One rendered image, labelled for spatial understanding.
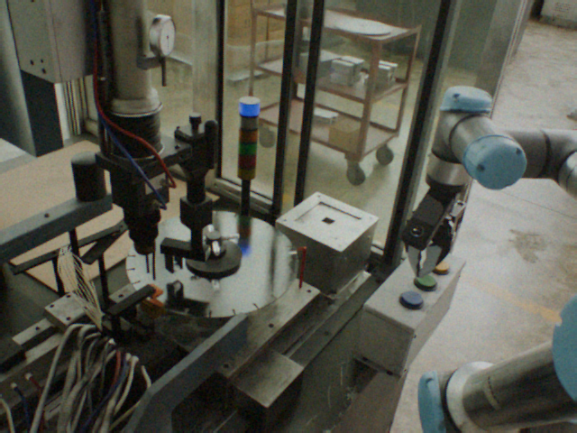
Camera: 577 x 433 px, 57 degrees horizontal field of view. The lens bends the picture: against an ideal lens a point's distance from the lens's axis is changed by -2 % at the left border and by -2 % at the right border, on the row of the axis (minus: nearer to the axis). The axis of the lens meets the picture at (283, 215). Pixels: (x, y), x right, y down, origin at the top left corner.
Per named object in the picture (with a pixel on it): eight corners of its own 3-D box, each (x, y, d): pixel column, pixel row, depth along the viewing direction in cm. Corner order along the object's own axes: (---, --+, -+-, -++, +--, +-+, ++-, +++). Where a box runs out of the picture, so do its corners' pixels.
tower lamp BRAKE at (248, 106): (247, 107, 123) (248, 95, 121) (263, 113, 121) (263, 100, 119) (234, 113, 120) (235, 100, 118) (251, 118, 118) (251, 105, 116)
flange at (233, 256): (233, 280, 99) (234, 269, 98) (176, 270, 101) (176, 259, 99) (248, 245, 109) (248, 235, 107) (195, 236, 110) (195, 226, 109)
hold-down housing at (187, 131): (200, 213, 95) (200, 105, 84) (218, 225, 92) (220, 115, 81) (174, 224, 91) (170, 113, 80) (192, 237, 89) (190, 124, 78)
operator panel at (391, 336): (408, 290, 132) (422, 240, 124) (450, 309, 127) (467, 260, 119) (352, 356, 113) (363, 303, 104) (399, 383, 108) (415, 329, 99)
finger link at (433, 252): (443, 271, 105) (453, 233, 100) (430, 287, 100) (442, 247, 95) (427, 265, 106) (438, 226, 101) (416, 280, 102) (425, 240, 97)
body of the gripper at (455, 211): (461, 230, 101) (478, 174, 94) (444, 251, 95) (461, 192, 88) (423, 216, 104) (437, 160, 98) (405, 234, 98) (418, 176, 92)
